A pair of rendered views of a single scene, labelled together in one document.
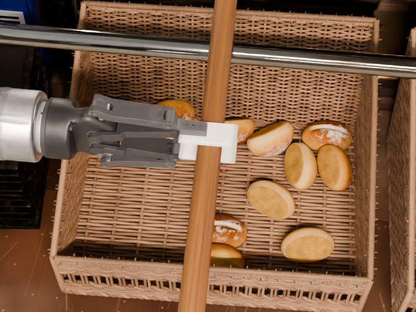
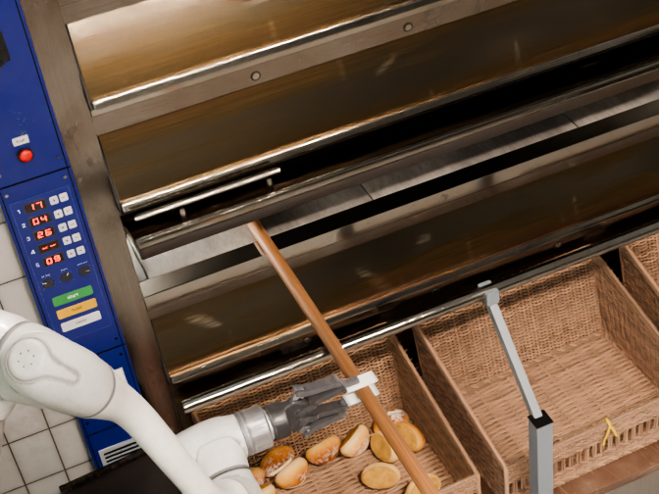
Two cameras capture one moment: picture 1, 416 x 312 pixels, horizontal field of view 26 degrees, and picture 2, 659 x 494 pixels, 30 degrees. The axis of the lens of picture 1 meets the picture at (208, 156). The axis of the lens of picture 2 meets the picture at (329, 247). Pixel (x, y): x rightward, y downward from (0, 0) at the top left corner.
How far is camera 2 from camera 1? 1.52 m
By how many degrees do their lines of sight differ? 25
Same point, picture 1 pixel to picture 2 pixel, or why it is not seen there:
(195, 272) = (399, 440)
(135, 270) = not seen: outside the picture
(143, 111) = (322, 382)
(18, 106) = (253, 414)
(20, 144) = (264, 433)
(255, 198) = (370, 479)
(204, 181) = (373, 403)
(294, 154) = (378, 440)
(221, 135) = (367, 378)
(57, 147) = (284, 426)
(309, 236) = not seen: hidden behind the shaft
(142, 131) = (325, 396)
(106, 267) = not seen: outside the picture
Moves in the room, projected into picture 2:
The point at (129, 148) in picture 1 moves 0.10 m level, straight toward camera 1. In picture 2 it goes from (319, 413) to (350, 440)
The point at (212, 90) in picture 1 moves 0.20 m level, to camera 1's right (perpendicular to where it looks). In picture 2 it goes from (345, 364) to (427, 324)
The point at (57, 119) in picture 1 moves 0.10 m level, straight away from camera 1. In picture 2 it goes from (277, 411) to (243, 388)
